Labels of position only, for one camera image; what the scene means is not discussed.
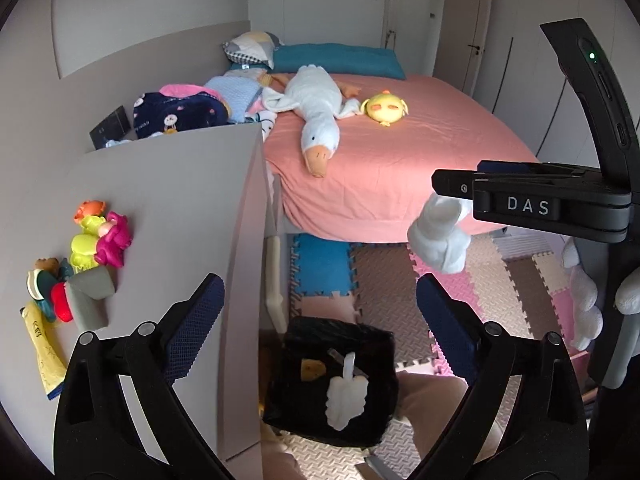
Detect red plastic toy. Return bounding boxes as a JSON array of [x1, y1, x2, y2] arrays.
[[49, 282, 76, 323]]

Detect checkered pillow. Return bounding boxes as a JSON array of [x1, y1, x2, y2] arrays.
[[222, 31, 284, 69]]

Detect beige foam edge strip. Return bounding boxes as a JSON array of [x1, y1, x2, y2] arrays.
[[266, 236, 290, 334]]

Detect orange plastic toy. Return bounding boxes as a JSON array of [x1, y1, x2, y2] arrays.
[[74, 200, 107, 225]]

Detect person's right leg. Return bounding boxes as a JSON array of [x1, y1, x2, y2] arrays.
[[394, 374, 469, 467]]

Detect teal pillow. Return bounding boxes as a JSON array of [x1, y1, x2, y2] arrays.
[[272, 43, 407, 81]]

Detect yellow chick plush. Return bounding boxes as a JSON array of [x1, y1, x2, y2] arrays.
[[359, 90, 410, 128]]

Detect yellow brown scrap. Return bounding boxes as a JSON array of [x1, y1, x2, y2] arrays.
[[299, 358, 327, 381]]

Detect pink blanket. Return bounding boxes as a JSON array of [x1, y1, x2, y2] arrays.
[[158, 82, 224, 104]]

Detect navy rabbit print blanket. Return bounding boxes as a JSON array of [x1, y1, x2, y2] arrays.
[[132, 91, 232, 140]]

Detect black lined waste bin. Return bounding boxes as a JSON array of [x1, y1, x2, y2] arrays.
[[262, 316, 399, 449]]

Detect teal and white toy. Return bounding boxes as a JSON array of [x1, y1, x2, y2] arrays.
[[26, 269, 59, 322]]

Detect bed with pink sheet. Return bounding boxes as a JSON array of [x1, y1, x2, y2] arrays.
[[227, 59, 540, 244]]

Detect person's right hand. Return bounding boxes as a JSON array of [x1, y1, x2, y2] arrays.
[[560, 237, 640, 353]]

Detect white desk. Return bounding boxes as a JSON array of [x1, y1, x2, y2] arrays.
[[0, 122, 288, 477]]

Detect light blue knit blanket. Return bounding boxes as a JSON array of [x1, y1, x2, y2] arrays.
[[202, 75, 264, 124]]

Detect person's left leg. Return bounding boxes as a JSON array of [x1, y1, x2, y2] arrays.
[[259, 437, 307, 480]]

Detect white leaf-shaped toy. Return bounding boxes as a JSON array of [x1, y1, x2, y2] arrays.
[[324, 352, 371, 432]]

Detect white patterned cloth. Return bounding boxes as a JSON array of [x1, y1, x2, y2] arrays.
[[244, 106, 279, 142]]

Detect foam puzzle floor mats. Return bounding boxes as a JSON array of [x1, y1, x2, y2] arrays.
[[287, 230, 601, 480]]

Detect magenta plastic toy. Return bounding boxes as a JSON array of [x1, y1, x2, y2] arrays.
[[93, 211, 134, 268]]

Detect yellow green plastic toy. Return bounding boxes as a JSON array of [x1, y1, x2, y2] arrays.
[[69, 214, 109, 271]]

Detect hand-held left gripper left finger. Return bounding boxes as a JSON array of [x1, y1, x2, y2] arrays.
[[52, 273, 226, 480]]

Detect yellow tube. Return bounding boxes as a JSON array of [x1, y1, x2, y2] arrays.
[[19, 302, 68, 402]]

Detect white door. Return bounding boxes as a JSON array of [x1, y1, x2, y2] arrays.
[[446, 0, 497, 107]]

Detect white fluffy cloth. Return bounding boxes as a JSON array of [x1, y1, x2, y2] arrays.
[[407, 195, 473, 275]]

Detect grey foam block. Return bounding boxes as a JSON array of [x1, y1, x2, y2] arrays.
[[64, 265, 117, 333]]

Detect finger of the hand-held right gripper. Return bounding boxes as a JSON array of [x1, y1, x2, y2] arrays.
[[432, 169, 476, 200]]

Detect white goose plush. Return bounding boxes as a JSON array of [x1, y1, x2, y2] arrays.
[[262, 63, 362, 179]]

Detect black wall switch panel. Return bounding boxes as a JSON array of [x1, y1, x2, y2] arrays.
[[88, 105, 133, 150]]

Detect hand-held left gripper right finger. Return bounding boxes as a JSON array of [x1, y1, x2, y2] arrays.
[[412, 273, 592, 480]]

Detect person's leg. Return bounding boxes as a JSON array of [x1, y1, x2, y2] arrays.
[[394, 374, 469, 467], [259, 437, 307, 480]]

